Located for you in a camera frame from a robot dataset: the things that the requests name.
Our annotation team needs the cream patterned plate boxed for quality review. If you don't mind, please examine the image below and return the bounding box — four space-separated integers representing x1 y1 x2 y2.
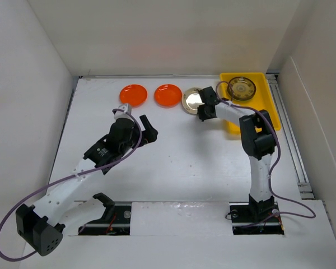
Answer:
181 87 203 115

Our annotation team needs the yellow patterned plate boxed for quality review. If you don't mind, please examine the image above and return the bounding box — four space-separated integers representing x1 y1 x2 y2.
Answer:
227 77 256 101

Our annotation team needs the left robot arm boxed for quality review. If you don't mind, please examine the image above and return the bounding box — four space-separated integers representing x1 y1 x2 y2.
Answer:
15 109 158 256

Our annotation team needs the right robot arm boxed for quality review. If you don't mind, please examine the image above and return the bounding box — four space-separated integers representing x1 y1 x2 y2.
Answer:
197 87 277 222

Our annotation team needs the yellow plastic bin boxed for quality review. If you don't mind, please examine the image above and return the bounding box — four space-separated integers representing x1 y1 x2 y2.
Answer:
219 72 281 131

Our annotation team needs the left orange plate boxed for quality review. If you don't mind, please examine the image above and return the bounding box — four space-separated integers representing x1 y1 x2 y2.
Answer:
119 84 148 107

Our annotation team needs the orange plate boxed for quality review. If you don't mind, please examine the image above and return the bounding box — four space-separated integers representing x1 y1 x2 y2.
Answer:
154 84 183 108
119 84 148 107

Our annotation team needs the right orange plate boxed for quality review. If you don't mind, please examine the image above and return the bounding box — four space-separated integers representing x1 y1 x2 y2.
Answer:
154 84 183 108

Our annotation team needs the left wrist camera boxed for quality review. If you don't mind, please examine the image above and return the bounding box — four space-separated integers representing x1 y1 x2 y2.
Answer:
113 103 132 120

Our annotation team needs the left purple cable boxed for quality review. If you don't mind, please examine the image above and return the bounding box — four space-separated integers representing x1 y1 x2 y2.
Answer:
0 108 143 263

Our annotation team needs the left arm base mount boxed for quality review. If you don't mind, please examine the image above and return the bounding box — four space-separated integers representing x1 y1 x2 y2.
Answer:
78 202 132 236

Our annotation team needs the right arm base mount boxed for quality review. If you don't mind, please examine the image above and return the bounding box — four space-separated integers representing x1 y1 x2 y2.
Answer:
226 202 284 235

